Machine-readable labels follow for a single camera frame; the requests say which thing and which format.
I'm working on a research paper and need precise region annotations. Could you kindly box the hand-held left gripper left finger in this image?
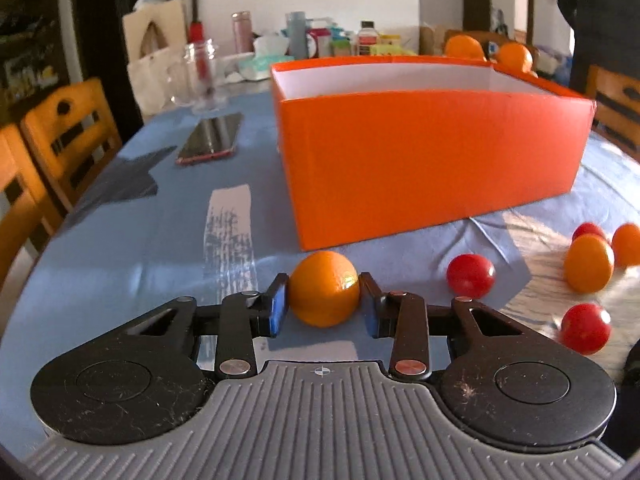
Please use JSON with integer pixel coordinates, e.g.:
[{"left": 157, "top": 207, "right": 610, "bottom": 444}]
[{"left": 125, "top": 272, "right": 291, "bottom": 380}]

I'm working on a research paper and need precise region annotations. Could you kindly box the soft tissue pack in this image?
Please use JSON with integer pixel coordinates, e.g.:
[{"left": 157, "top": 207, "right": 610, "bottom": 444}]
[{"left": 235, "top": 35, "right": 296, "bottom": 81}]

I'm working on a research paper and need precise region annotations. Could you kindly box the small labelled medicine bottle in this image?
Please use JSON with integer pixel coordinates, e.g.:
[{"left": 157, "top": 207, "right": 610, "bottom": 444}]
[{"left": 357, "top": 21, "right": 378, "bottom": 56}]

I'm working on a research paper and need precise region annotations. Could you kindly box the large orange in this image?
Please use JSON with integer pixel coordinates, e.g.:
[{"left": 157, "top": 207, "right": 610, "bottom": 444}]
[
  {"left": 444, "top": 34, "right": 487, "bottom": 60},
  {"left": 496, "top": 42, "right": 534, "bottom": 73}
]

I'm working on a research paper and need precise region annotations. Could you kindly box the dark wooden cabinet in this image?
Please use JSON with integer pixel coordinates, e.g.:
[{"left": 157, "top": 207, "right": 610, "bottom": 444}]
[{"left": 0, "top": 0, "right": 126, "bottom": 126}]

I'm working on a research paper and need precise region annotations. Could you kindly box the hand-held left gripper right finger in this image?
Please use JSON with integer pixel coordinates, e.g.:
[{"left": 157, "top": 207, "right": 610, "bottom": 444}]
[{"left": 359, "top": 271, "right": 526, "bottom": 381}]

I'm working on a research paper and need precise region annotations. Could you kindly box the smartphone in clear case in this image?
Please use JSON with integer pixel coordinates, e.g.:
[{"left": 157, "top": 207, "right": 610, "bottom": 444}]
[{"left": 175, "top": 112, "right": 244, "bottom": 166}]

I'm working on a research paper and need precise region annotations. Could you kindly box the red folding umbrella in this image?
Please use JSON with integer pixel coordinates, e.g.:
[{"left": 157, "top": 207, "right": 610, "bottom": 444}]
[{"left": 165, "top": 0, "right": 207, "bottom": 46}]

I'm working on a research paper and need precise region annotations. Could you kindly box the beige tote bag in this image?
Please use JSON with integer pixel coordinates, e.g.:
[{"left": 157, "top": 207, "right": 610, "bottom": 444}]
[{"left": 122, "top": 0, "right": 193, "bottom": 121}]

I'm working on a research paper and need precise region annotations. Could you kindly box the orange cardboard box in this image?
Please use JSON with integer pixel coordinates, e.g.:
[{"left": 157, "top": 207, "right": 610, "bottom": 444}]
[{"left": 270, "top": 55, "right": 597, "bottom": 252}]

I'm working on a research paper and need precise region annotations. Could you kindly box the clear glass mug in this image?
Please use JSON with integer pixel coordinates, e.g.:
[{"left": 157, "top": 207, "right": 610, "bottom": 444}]
[{"left": 167, "top": 39, "right": 228, "bottom": 113}]

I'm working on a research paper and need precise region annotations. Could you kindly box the red and white container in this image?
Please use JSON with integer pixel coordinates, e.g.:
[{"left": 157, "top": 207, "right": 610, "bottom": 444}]
[{"left": 306, "top": 30, "right": 331, "bottom": 58}]

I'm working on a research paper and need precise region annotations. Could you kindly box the grey bottle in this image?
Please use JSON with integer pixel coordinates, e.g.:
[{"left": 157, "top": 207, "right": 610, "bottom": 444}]
[{"left": 286, "top": 11, "right": 308, "bottom": 59}]

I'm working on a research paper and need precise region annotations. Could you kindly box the red cherry tomato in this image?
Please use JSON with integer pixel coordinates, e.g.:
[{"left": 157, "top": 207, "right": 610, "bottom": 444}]
[
  {"left": 571, "top": 222, "right": 608, "bottom": 243},
  {"left": 560, "top": 303, "right": 612, "bottom": 356},
  {"left": 446, "top": 253, "right": 497, "bottom": 297}
]

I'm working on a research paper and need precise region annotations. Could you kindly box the orange kumquat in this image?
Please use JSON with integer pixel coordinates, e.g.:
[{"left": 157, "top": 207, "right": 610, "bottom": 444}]
[
  {"left": 564, "top": 235, "right": 615, "bottom": 295},
  {"left": 289, "top": 251, "right": 362, "bottom": 328},
  {"left": 611, "top": 223, "right": 640, "bottom": 268}
]

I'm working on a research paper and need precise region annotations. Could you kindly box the pink drink bottle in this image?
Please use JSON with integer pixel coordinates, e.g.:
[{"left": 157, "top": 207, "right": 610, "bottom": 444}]
[{"left": 231, "top": 11, "right": 254, "bottom": 54}]

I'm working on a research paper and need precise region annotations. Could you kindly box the blue printed tablecloth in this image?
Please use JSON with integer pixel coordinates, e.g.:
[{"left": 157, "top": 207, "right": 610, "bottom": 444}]
[{"left": 0, "top": 72, "right": 640, "bottom": 461}]

